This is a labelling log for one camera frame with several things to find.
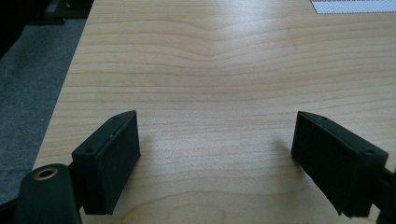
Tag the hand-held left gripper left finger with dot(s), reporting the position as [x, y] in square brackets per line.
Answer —
[106, 161]

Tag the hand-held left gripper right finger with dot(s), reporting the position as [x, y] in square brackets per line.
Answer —
[336, 161]

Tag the white woven mat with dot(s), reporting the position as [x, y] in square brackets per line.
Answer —
[355, 6]

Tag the dark metal stand base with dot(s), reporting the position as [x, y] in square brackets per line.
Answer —
[67, 9]

